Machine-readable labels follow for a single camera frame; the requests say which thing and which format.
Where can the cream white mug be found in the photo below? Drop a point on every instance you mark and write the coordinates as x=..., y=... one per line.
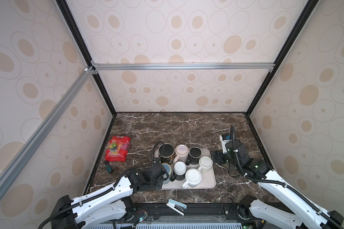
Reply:
x=205, y=164

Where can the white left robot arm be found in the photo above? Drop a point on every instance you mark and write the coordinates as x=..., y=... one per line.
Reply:
x=76, y=213

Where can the blue butterfly mug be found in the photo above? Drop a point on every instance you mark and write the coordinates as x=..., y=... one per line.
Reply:
x=167, y=175

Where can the light blue white stapler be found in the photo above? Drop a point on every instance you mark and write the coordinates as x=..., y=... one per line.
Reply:
x=177, y=206

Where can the white ribbed mug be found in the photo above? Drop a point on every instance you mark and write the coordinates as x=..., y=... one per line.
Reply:
x=193, y=177

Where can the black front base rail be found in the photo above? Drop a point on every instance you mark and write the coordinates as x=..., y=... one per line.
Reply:
x=126, y=210

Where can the black and white mug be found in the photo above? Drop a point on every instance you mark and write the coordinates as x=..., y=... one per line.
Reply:
x=178, y=172

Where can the red snack bag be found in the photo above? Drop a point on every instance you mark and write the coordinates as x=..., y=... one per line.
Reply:
x=117, y=149

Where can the pink ceramic mug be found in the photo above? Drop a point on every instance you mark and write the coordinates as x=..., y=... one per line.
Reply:
x=181, y=153

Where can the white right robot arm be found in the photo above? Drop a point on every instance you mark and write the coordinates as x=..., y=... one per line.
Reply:
x=303, y=214

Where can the green handled screwdriver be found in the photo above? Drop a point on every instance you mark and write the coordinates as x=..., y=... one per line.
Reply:
x=108, y=167

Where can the beige plastic tray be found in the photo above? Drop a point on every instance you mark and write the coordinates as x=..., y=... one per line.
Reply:
x=208, y=179

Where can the small black mug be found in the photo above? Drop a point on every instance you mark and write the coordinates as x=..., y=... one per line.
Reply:
x=194, y=156

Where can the black skull mug red inside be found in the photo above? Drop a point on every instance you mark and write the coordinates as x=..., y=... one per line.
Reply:
x=167, y=154

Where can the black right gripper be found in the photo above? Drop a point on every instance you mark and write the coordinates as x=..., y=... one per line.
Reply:
x=218, y=155

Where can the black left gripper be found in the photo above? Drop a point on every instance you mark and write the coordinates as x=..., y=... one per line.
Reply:
x=160, y=183

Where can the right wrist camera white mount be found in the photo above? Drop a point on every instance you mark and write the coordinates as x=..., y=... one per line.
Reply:
x=224, y=138

